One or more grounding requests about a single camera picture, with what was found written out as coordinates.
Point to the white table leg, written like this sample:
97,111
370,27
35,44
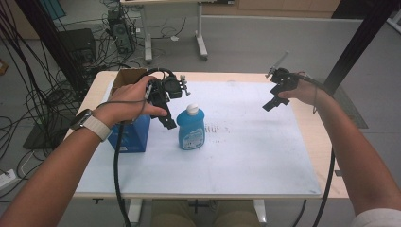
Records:
260,211
135,211

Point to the person's right hand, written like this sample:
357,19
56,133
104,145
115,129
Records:
307,93

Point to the black metal post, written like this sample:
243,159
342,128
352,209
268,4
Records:
50,41
359,41

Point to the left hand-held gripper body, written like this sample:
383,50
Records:
171,86

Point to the wooden cabinet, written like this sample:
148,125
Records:
271,8

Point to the white-legged desk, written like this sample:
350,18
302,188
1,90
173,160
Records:
200,34

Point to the white table mat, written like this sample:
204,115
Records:
252,151

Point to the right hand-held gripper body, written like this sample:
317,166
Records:
285,80

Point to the person's left hand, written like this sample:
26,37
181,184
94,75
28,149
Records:
126,101

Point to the dark flat floor plate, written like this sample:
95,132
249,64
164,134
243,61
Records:
41,138

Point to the black computer tower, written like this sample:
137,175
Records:
121,31

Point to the white power strip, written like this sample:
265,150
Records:
7,179

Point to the blue bottle with white cap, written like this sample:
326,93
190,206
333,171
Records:
190,129

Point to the person's white sleeve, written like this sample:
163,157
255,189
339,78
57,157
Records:
378,219

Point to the black box on floor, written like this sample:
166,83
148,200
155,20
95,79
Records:
78,45

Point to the blue cardboard box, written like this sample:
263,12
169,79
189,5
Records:
130,135

